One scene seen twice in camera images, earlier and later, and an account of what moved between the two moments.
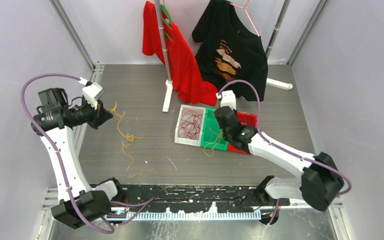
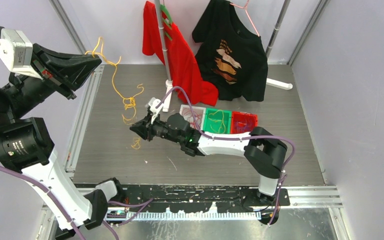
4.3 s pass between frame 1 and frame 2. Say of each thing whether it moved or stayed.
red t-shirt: stayed
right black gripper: moved
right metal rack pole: stayed
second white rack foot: stayed
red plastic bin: stayed
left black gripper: moved
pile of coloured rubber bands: stayed
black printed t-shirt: stayed
